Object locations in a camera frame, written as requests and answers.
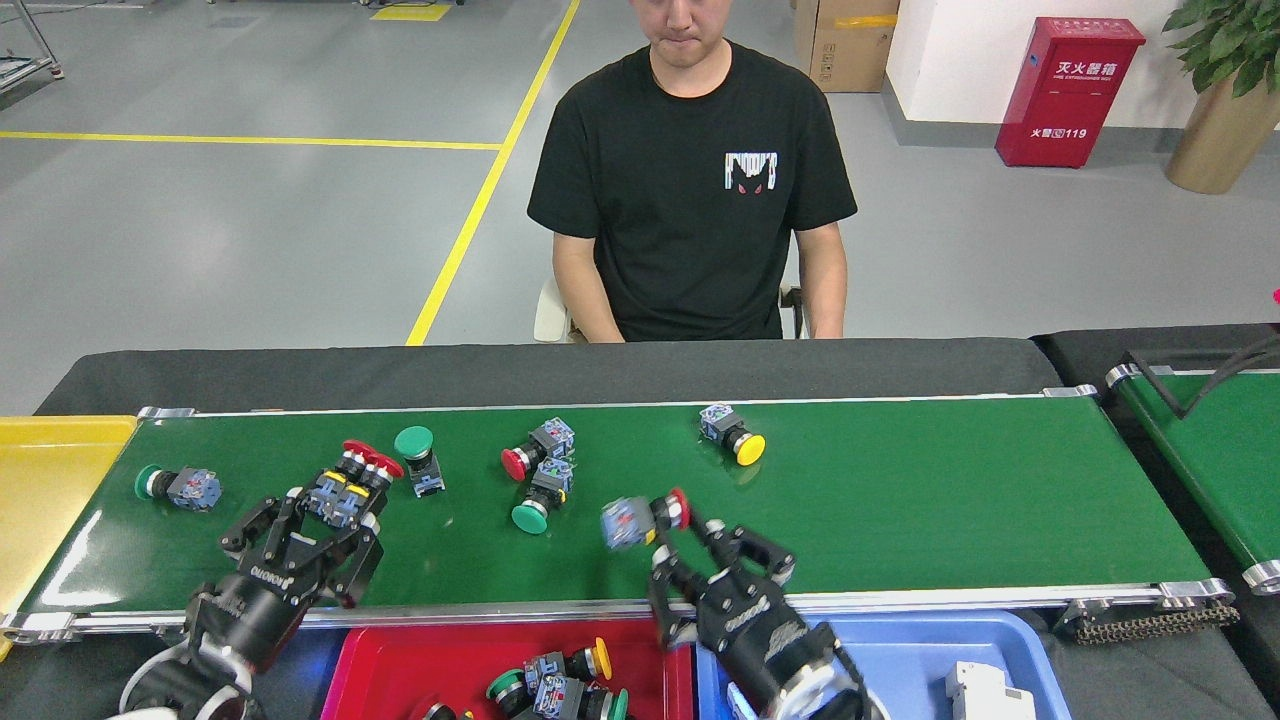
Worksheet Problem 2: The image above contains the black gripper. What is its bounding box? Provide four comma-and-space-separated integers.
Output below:
185, 487, 386, 673
645, 518, 843, 703

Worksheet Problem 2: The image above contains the red push button switch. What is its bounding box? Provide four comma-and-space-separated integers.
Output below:
303, 440, 376, 521
335, 452, 405, 529
600, 487, 693, 551
500, 417, 577, 483

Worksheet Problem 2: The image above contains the green push button switch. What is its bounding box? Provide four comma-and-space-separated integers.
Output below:
487, 668, 536, 717

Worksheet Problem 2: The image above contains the white circuit breaker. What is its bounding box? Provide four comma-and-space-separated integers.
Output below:
945, 660, 1036, 720

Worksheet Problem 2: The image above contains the green conveyor belt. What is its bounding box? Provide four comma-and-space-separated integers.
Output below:
0, 385, 1241, 646
1105, 362, 1280, 598

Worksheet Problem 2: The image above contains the yellow tray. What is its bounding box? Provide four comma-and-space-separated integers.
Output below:
0, 415, 139, 661

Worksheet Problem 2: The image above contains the red plastic bin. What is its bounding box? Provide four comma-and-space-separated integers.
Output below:
320, 620, 696, 720

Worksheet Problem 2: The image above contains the black table cover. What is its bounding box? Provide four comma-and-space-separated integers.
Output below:
0, 338, 1276, 720
1033, 322, 1280, 691

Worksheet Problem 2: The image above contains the blue plastic bin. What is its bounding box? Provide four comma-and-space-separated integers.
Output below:
695, 610, 1073, 720

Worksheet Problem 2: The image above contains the person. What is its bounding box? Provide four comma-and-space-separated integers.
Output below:
527, 0, 859, 344

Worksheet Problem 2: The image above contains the cardboard box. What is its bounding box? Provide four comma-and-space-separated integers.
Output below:
795, 0, 901, 94

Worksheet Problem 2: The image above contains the red fire extinguisher cabinet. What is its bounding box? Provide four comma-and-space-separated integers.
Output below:
995, 16, 1148, 169

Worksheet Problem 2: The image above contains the potted green plant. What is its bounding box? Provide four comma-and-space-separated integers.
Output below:
1163, 0, 1280, 196

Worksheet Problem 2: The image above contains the black drive chain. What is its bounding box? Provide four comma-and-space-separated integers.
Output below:
1060, 603, 1244, 646

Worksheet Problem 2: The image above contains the metal rack frame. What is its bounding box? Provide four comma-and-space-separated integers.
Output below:
0, 0, 66, 91

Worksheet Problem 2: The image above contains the black cable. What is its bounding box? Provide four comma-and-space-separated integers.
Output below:
1125, 335, 1280, 421

